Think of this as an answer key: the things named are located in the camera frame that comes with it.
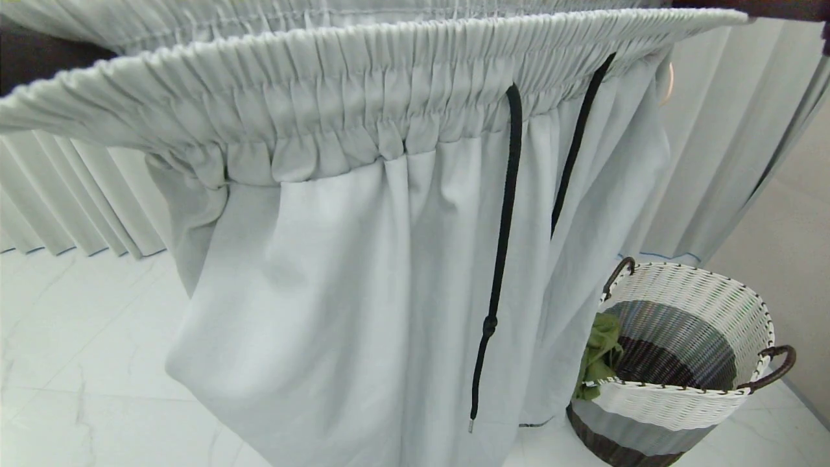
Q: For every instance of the pale grey shorts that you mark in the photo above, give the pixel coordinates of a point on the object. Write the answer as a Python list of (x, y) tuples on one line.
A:
[(337, 272)]

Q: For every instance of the white laundry basket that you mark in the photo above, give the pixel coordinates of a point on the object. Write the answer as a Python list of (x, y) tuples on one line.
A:
[(687, 402)]

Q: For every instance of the green garment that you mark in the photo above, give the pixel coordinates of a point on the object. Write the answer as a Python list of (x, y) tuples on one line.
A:
[(600, 353)]

